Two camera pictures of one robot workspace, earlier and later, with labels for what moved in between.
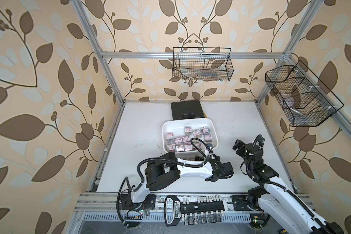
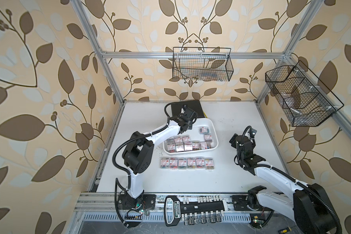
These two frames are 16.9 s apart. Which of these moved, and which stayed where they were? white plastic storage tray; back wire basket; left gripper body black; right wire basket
Moved: left gripper body black
Stayed: back wire basket; right wire basket; white plastic storage tray
